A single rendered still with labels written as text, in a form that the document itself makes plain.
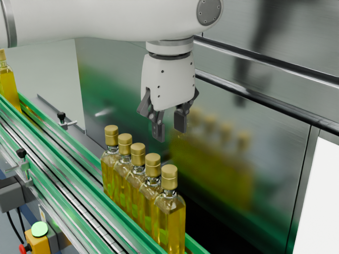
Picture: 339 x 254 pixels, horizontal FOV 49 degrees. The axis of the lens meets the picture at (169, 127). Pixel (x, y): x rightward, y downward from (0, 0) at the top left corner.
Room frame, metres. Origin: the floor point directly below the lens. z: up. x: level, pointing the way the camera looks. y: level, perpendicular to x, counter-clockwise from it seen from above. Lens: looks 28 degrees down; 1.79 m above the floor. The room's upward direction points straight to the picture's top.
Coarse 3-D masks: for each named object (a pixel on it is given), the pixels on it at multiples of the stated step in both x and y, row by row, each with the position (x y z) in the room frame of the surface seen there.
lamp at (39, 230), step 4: (36, 224) 0.82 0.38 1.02; (40, 224) 0.81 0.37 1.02; (44, 224) 0.82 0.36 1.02; (32, 228) 0.80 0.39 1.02; (36, 228) 0.80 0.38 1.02; (40, 228) 0.80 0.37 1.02; (44, 228) 0.81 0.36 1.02; (32, 232) 0.80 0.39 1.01; (36, 232) 0.79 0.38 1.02; (40, 232) 0.79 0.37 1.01; (44, 232) 0.80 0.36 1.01; (36, 236) 0.79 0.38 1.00; (40, 236) 0.79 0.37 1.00
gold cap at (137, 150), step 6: (132, 144) 0.75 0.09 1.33; (138, 144) 0.75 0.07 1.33; (132, 150) 0.73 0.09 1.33; (138, 150) 0.73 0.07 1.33; (144, 150) 0.74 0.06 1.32; (132, 156) 0.73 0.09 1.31; (138, 156) 0.73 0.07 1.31; (144, 156) 0.74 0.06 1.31; (132, 162) 0.73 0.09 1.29; (138, 162) 0.73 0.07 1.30; (144, 162) 0.73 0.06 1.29
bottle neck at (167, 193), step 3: (165, 189) 0.64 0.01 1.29; (174, 189) 0.64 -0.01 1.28; (165, 192) 0.64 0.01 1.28; (168, 192) 0.64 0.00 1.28; (171, 192) 0.64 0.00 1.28; (174, 192) 0.64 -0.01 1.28; (165, 195) 0.64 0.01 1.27; (168, 195) 0.64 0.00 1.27; (171, 195) 0.64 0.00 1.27; (174, 195) 0.64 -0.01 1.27
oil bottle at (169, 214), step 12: (156, 204) 0.64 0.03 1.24; (168, 204) 0.63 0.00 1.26; (180, 204) 0.64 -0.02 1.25; (156, 216) 0.64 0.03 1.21; (168, 216) 0.62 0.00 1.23; (180, 216) 0.64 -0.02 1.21; (156, 228) 0.65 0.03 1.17; (168, 228) 0.62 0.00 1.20; (180, 228) 0.64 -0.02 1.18; (156, 240) 0.65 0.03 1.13; (168, 240) 0.62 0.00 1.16; (180, 240) 0.64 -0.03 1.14; (168, 252) 0.62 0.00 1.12; (180, 252) 0.64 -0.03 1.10
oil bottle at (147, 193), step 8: (144, 184) 0.69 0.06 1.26; (160, 184) 0.69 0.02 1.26; (144, 192) 0.68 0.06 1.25; (152, 192) 0.67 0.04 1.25; (160, 192) 0.68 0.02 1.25; (144, 200) 0.68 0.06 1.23; (152, 200) 0.66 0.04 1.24; (144, 208) 0.68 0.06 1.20; (152, 208) 0.66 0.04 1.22; (144, 216) 0.68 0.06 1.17; (152, 216) 0.66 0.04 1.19; (144, 224) 0.68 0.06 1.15; (152, 224) 0.66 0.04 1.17; (152, 232) 0.66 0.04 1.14
